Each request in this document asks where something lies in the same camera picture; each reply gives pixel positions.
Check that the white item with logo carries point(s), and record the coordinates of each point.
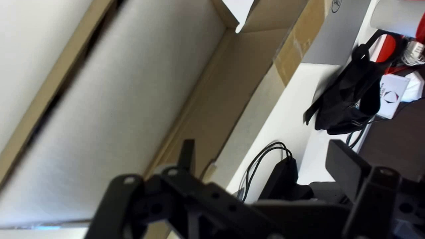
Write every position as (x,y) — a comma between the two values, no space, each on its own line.
(392,94)

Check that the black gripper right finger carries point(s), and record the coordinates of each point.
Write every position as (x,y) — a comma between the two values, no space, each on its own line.
(380,203)

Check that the black bag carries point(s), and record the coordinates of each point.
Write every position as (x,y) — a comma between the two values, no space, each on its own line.
(345,101)

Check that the brown cardboard box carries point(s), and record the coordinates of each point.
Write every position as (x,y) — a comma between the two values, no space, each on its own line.
(239,88)

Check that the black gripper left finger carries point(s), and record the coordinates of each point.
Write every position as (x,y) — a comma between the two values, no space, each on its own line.
(127,203)

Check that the red and white box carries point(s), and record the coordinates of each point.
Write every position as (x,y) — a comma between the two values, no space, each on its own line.
(384,47)

